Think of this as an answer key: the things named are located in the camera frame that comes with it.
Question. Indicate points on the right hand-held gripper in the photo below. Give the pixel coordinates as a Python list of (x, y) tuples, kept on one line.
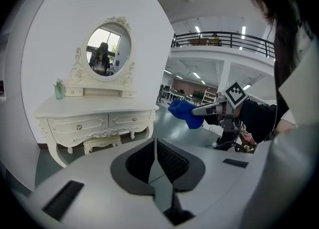
[(235, 95)]

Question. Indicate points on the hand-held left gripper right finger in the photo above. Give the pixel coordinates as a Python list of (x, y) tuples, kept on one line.
[(219, 173)]

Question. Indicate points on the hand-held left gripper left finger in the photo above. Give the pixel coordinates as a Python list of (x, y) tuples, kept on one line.
[(99, 173)]

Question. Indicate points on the blue cloth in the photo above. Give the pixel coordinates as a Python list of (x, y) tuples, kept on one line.
[(184, 113)]

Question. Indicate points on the person's right forearm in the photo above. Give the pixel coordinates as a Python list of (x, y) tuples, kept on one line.
[(256, 120)]

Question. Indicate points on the person's left forearm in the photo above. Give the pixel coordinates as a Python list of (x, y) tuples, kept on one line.
[(287, 127)]

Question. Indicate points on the white dressing table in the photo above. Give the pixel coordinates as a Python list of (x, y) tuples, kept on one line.
[(87, 105)]

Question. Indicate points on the white shelf rack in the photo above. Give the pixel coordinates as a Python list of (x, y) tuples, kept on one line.
[(208, 97)]

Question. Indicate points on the white carved stool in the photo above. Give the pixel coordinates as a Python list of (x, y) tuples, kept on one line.
[(99, 143)]

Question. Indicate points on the row of office desks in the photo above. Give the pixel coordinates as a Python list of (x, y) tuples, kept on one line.
[(174, 94)]

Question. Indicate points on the black balcony railing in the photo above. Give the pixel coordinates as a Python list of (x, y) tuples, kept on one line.
[(231, 41)]

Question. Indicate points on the teal vase with flowers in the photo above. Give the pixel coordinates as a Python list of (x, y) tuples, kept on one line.
[(59, 93)]

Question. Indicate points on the white carved oval mirror unit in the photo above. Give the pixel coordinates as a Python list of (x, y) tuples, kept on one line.
[(77, 73)]

